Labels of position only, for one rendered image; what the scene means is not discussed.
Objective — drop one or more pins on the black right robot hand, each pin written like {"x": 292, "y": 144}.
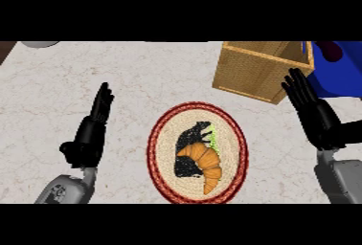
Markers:
{"x": 321, "y": 122}

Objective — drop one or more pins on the blue appliance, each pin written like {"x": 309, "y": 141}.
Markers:
{"x": 337, "y": 73}

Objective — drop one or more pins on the oval woven red-rimmed placemat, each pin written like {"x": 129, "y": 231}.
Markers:
{"x": 198, "y": 153}

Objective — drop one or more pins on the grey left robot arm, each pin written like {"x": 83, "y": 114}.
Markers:
{"x": 65, "y": 188}

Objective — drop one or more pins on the grey round object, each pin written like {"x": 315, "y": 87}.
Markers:
{"x": 39, "y": 44}

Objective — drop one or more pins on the orange croissant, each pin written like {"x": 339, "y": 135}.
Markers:
{"x": 209, "y": 164}

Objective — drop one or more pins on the dark brown object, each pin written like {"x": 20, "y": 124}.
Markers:
{"x": 6, "y": 51}

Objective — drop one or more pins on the tan wicker basket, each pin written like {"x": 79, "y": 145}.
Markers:
{"x": 262, "y": 68}

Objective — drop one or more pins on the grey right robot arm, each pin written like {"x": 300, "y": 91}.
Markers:
{"x": 340, "y": 178}

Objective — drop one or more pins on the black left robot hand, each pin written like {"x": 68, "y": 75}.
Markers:
{"x": 89, "y": 137}

